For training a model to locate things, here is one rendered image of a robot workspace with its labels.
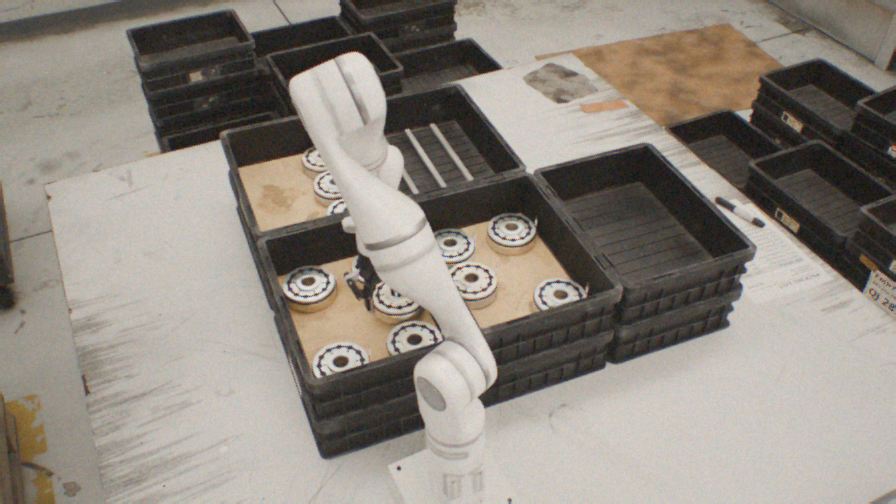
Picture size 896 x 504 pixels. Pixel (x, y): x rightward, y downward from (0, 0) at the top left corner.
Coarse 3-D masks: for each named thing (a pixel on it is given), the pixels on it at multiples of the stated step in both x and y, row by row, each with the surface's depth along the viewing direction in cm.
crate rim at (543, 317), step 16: (512, 176) 176; (528, 176) 176; (448, 192) 172; (464, 192) 173; (544, 192) 172; (560, 208) 168; (576, 240) 162; (592, 256) 157; (608, 272) 154; (576, 304) 148; (592, 304) 149; (608, 304) 151; (512, 320) 145; (528, 320) 145; (544, 320) 147; (496, 336) 144
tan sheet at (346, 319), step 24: (336, 264) 170; (336, 288) 165; (312, 312) 160; (336, 312) 160; (360, 312) 160; (312, 336) 156; (336, 336) 156; (360, 336) 156; (384, 336) 156; (312, 360) 151
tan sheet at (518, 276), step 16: (480, 224) 180; (480, 240) 176; (480, 256) 172; (496, 256) 172; (512, 256) 172; (528, 256) 172; (544, 256) 172; (512, 272) 169; (528, 272) 169; (544, 272) 169; (560, 272) 169; (512, 288) 165; (528, 288) 165; (496, 304) 162; (512, 304) 162; (528, 304) 162; (480, 320) 159; (496, 320) 159
